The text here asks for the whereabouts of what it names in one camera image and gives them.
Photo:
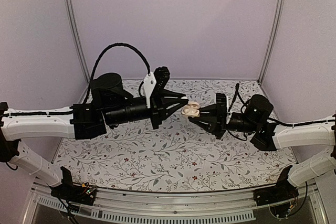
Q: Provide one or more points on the aluminium front rail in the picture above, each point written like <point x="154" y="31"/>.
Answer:
<point x="121" y="206"/>

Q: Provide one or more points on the aluminium corner post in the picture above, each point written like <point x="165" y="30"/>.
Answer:
<point x="271" y="41"/>
<point x="76" y="39"/>

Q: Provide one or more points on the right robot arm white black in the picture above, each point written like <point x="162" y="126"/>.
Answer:
<point x="269" y="134"/>

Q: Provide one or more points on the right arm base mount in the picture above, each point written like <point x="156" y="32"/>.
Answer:
<point x="282" y="190"/>

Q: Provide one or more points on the white charging case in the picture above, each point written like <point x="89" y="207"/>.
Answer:
<point x="191" y="110"/>

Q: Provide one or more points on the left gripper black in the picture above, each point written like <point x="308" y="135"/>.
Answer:
<point x="159" y="106"/>

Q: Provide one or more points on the right aluminium corner post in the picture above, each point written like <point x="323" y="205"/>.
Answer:
<point x="271" y="41"/>

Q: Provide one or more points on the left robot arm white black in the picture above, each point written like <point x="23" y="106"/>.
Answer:
<point x="111" y="106"/>

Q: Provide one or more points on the left aluminium corner post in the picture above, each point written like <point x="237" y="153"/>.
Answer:
<point x="76" y="39"/>

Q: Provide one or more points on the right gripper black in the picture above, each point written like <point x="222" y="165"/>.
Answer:
<point x="217" y="127"/>

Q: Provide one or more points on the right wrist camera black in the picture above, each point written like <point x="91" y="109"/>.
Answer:
<point x="221" y="106"/>

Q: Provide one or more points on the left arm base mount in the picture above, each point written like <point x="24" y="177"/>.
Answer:
<point x="79" y="193"/>

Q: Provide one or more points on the floral patterned table mat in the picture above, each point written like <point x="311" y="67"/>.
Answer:
<point x="177" y="157"/>

